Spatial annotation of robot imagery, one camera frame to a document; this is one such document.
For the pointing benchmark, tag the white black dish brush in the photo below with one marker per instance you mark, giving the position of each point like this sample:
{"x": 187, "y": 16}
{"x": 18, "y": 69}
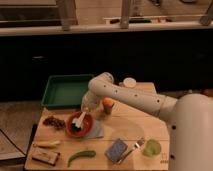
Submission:
{"x": 77, "y": 122}

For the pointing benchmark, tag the yellow banana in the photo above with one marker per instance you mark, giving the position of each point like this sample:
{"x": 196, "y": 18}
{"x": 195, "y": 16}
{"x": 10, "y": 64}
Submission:
{"x": 47, "y": 144}

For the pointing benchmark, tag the green plastic tray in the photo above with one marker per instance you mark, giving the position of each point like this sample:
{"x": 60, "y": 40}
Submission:
{"x": 65, "y": 91}

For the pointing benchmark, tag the green cup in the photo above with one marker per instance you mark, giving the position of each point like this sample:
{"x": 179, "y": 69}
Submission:
{"x": 152, "y": 148}

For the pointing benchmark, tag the bunch of dark grapes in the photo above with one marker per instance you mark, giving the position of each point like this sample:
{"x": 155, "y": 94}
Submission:
{"x": 58, "y": 124}

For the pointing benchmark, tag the green chili pepper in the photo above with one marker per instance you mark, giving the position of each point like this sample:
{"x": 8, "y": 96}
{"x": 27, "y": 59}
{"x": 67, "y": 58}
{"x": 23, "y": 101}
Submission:
{"x": 86, "y": 153}

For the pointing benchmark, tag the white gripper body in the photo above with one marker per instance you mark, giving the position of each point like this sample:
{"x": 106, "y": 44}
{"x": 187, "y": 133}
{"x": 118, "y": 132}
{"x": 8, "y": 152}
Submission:
{"x": 90, "y": 101}

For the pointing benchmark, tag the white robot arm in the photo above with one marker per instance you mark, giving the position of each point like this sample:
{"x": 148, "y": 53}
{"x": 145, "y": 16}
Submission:
{"x": 190, "y": 119}

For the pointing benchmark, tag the red bowl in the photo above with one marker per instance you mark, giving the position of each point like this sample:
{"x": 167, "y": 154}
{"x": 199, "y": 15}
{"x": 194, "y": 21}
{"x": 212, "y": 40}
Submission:
{"x": 74, "y": 131}

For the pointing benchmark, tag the silver fork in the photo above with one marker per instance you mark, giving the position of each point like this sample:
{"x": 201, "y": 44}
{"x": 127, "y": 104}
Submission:
{"x": 137, "y": 145}

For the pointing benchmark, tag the blue sponge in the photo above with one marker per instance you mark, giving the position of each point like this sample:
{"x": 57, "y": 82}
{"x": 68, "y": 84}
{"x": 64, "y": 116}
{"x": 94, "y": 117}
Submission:
{"x": 115, "y": 151}

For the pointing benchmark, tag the grey blue cloth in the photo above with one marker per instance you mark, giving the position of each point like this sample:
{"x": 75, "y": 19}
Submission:
{"x": 96, "y": 131}

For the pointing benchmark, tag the brown rectangular box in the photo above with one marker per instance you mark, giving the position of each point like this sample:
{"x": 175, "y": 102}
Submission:
{"x": 45, "y": 156}

